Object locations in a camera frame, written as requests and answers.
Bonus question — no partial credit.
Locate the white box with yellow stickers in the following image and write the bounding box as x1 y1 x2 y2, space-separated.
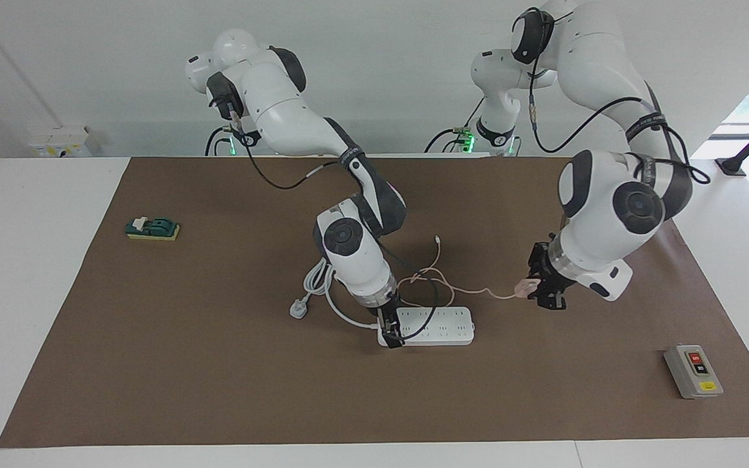
29 125 92 159

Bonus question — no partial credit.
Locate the white power strip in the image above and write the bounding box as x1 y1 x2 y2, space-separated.
377 307 475 346

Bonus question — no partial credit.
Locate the green knife switch yellow base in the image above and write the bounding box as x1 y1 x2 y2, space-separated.
125 216 181 242

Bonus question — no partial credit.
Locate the black left base cable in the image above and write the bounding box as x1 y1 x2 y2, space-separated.
423 97 486 154

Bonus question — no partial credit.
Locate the black right base cable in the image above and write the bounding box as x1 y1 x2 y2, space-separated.
204 127 232 157

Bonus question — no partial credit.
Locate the white power cord with plug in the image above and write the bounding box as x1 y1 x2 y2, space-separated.
289 260 380 329

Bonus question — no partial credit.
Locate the pink charging cable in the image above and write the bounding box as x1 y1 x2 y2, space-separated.
395 235 519 309

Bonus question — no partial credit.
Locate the grey push button box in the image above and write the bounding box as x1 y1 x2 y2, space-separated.
663 344 724 400

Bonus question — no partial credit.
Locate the brown paper mat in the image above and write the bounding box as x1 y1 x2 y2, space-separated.
0 155 749 449

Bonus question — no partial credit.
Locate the black base cable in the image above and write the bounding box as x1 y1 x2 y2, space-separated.
423 97 486 154
204 127 232 157

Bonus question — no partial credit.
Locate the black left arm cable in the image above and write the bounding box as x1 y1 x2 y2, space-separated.
527 62 712 186

